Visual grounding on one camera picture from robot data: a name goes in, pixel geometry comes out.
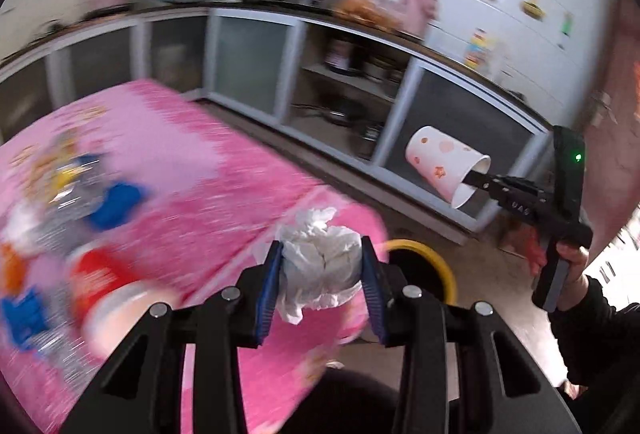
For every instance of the colourful wall sticker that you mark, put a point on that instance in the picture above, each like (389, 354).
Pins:
(480, 48)

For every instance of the grey glass-door cabinet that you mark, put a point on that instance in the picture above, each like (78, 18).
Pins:
(250, 48)

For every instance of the yellow-rimmed black trash bin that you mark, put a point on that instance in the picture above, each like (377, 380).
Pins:
(447, 274)

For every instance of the person's dark clothing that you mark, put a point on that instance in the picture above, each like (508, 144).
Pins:
(355, 404)

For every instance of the bag of orange snacks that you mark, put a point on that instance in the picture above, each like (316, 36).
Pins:
(367, 11)

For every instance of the red and white cup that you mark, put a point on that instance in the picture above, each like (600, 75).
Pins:
(105, 279)

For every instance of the yellow snack packet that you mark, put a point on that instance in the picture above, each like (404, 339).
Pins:
(67, 174)

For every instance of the pink hanging cloth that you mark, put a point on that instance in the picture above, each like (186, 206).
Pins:
(417, 1)

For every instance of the orange snack packet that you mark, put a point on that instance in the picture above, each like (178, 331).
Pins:
(10, 269)

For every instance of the white paper cup pink print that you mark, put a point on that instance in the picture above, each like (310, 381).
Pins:
(440, 158)

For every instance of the person's right forearm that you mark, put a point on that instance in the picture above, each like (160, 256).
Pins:
(600, 329)

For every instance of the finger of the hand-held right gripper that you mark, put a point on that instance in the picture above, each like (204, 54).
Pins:
(481, 182)

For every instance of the black frying pan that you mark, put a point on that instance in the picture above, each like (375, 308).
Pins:
(342, 111)

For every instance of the person's right hand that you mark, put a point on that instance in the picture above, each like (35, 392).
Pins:
(577, 261)

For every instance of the white tissue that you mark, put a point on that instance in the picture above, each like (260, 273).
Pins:
(320, 259)

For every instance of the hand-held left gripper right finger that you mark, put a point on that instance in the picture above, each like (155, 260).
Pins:
(372, 299)

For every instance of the pink floral blanket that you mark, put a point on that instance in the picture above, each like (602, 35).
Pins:
(210, 194)

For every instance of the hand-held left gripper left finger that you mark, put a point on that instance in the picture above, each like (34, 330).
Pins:
(265, 299)

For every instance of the dark cooking pot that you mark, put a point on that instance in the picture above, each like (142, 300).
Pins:
(340, 53)

